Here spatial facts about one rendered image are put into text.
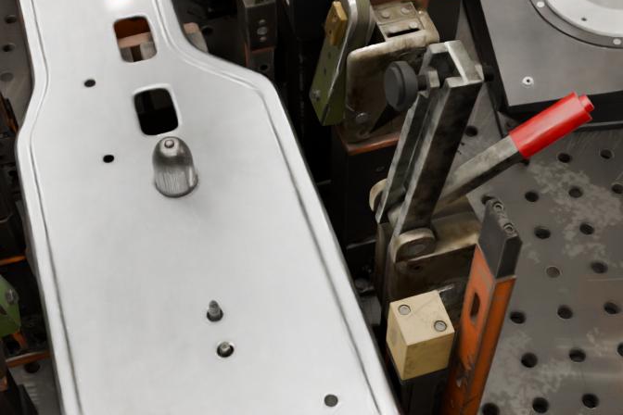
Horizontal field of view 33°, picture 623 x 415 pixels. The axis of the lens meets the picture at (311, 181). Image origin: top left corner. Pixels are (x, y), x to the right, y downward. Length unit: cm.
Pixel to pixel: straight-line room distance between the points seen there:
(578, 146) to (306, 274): 56
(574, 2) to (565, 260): 32
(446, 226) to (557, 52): 55
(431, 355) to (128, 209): 27
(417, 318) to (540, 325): 44
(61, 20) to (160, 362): 36
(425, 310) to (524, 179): 55
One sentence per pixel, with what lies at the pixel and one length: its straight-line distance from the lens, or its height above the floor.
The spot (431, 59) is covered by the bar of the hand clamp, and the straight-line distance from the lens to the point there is 64.
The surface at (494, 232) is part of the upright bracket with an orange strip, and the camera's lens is 60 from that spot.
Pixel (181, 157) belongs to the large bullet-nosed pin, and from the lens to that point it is 81.
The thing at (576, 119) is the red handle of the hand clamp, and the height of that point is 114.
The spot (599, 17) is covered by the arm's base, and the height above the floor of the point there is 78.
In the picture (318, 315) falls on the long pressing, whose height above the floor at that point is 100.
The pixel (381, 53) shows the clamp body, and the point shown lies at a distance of 84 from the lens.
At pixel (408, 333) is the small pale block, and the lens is 70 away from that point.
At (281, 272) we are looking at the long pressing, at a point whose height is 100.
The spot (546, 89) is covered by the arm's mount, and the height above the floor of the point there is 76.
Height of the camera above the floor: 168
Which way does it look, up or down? 54 degrees down
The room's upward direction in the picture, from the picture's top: 1 degrees counter-clockwise
